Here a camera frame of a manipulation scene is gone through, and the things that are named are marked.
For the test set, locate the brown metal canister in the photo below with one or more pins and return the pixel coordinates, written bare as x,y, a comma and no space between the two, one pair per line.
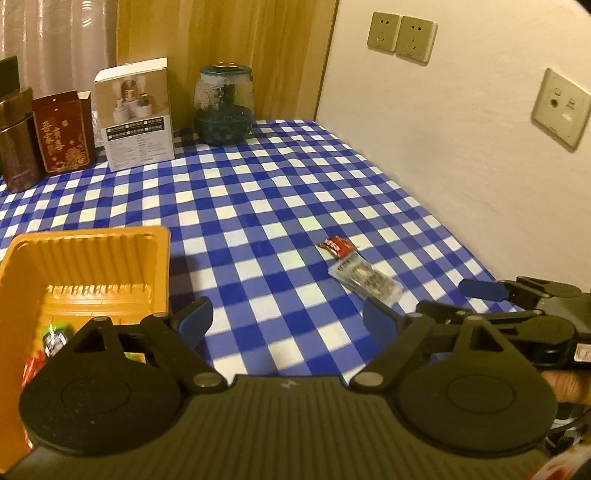
18,143

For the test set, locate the beige wall socket plate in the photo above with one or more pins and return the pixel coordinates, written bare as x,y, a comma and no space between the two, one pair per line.
561,108

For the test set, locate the green red snack packet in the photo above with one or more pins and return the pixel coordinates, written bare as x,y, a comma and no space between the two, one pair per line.
135,358

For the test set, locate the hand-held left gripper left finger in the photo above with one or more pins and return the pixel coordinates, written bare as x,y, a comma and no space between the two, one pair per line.
196,321

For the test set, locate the black appliance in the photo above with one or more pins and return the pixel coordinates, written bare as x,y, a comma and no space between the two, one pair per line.
8,76

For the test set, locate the glass jar dark green base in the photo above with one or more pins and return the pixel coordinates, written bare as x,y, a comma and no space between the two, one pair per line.
224,110

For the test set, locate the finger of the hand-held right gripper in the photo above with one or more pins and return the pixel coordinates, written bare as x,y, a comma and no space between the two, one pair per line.
482,288
443,313

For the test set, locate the white product box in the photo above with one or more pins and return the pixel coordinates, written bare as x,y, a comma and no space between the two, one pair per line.
136,115

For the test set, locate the wooden wall panel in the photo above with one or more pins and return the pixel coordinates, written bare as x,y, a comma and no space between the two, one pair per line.
221,32

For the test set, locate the person's right hand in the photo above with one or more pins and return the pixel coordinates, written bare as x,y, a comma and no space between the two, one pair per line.
572,385

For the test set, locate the beige wall power outlet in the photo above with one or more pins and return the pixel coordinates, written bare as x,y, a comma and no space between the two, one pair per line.
383,31
416,40

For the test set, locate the orange plastic tray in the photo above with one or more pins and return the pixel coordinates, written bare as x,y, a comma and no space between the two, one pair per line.
92,258

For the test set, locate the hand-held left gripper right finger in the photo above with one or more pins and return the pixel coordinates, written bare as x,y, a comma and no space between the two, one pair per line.
378,318

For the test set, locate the sheer patterned curtain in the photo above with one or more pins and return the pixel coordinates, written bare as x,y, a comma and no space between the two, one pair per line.
55,37

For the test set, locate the red gold patterned box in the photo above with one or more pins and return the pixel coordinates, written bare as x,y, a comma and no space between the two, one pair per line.
64,134

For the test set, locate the dark clear snack packet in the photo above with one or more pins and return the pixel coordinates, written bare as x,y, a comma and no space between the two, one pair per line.
367,277

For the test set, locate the red white candy wrapper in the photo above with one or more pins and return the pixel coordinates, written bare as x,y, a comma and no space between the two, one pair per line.
338,247

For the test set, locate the blue white checkered tablecloth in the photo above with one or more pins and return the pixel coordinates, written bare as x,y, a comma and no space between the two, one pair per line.
258,207

